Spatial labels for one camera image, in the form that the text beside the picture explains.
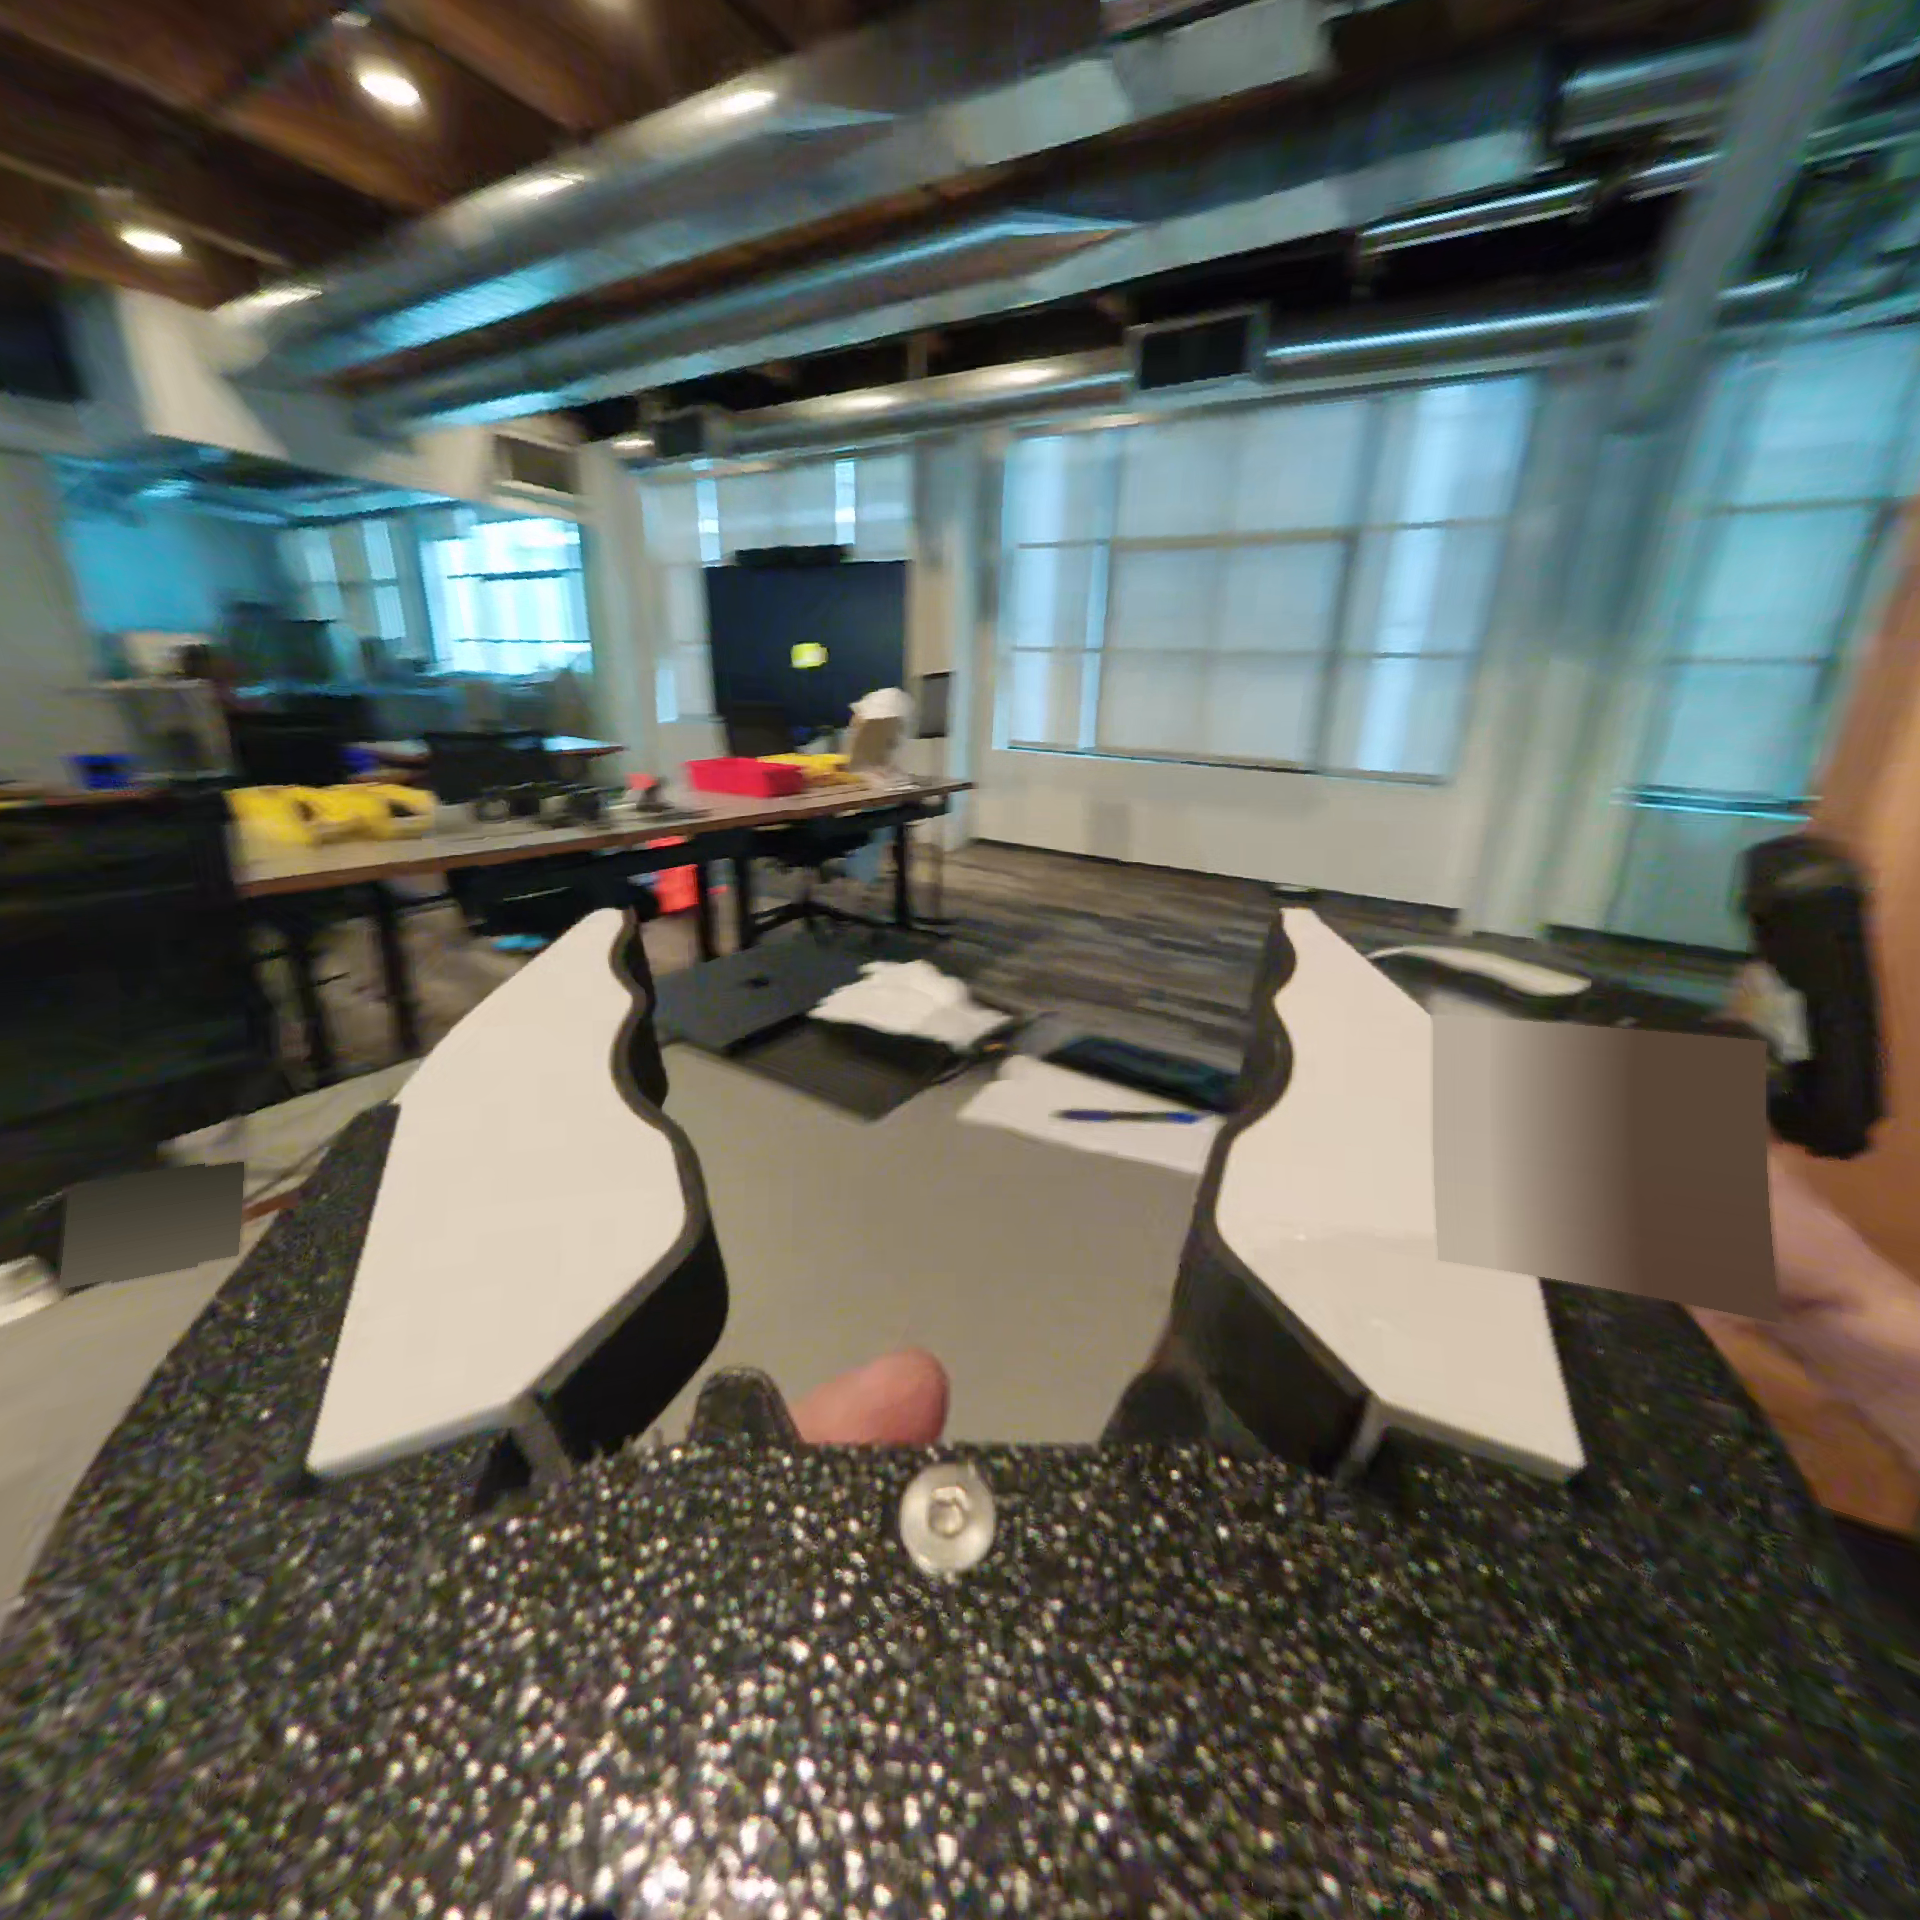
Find white paper sheet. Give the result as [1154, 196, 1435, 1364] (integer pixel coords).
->
[955, 1053, 1249, 1175]

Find crumpled white papers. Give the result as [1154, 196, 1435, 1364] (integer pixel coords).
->
[809, 959, 1017, 1052]

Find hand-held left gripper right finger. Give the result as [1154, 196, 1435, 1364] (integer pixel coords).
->
[1152, 906, 1589, 1483]

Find long wooden desk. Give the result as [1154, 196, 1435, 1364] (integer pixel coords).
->
[227, 776, 978, 1082]

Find person's right hand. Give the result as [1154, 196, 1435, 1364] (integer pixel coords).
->
[1691, 505, 1920, 1549]

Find yellow bin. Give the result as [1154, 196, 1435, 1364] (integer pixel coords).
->
[223, 780, 439, 850]

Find cardboard box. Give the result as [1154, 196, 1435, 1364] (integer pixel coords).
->
[844, 685, 919, 786]

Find wide metal duct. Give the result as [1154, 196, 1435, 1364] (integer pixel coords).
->
[223, 22, 1343, 429]

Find black case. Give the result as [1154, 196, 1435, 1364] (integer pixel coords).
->
[1046, 1032, 1244, 1115]

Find black cabinet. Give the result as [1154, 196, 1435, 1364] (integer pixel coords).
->
[0, 782, 294, 1202]

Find flat white object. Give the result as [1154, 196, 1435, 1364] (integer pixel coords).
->
[1367, 940, 1592, 1007]

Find black vent grille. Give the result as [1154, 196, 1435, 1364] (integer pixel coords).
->
[1127, 306, 1272, 395]

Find black folder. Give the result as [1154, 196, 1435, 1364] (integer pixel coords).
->
[656, 941, 1030, 1122]

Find large paned window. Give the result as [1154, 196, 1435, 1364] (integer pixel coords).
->
[994, 374, 1542, 786]

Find thin metal duct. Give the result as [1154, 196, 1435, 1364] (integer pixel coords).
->
[1259, 281, 1920, 389]

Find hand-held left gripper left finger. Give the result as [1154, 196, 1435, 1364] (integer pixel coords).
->
[303, 906, 732, 1501]

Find person's left hand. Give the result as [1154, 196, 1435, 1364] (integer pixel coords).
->
[786, 1348, 951, 1448]

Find black wall screen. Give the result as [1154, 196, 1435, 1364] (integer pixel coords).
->
[702, 554, 912, 726]

